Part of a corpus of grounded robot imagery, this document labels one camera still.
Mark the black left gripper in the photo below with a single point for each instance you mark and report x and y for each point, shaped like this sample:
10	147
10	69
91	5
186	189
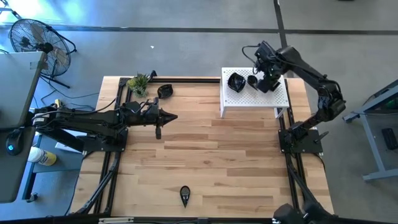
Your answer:
140	113

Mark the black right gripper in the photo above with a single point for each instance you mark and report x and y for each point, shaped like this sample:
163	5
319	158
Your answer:
269	60

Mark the black teardrop mini plate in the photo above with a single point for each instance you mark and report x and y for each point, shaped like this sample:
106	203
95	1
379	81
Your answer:
185	193
252	80

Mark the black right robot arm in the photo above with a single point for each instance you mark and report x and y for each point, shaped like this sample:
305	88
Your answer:
311	74

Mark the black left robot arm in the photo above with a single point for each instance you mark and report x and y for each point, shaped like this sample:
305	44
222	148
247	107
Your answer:
87	119

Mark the small green potted plant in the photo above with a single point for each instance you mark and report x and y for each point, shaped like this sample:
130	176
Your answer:
139	84

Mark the black desk support beam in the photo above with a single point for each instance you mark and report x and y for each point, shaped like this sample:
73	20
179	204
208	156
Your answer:
62	140

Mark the yellow power plug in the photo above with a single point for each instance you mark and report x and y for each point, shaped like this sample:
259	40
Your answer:
57	102

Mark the white and yellow bottle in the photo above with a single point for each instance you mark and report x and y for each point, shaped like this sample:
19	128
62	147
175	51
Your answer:
43	157

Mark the blue desk leg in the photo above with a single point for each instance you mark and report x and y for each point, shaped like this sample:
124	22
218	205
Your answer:
29	183

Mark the light grey desk top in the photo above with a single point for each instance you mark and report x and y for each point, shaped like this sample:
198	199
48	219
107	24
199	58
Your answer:
15	87

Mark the black computer mouse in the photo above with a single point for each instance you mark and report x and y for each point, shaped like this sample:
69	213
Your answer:
14	141

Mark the black floor fan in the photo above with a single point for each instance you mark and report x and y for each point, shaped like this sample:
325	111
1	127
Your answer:
31	34

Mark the dark grey desk top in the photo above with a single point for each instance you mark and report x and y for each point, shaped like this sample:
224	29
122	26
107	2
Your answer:
15	174

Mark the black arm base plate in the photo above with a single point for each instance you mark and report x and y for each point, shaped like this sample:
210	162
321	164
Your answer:
93	144
311	146

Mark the silver hinge bracket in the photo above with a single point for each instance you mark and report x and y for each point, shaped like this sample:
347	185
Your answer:
115	220

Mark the grey metal table frame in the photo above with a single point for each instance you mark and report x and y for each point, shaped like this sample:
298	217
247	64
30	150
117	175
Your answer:
371	146

